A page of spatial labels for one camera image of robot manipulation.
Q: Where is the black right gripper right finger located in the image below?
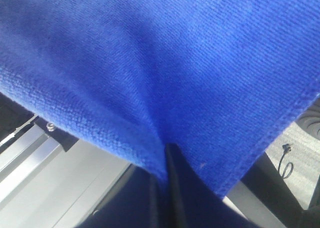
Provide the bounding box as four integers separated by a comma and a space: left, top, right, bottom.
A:
165, 144, 257, 227

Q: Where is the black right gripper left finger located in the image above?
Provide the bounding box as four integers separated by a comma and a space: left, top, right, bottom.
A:
79, 165, 168, 227

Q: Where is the blue microfibre towel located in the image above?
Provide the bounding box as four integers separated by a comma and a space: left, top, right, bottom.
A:
0, 0, 320, 197

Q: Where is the aluminium frame rail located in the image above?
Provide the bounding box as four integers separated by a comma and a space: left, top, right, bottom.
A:
0, 119, 129, 227

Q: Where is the black cable with plug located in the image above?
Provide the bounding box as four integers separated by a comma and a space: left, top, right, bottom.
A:
277, 143, 294, 180

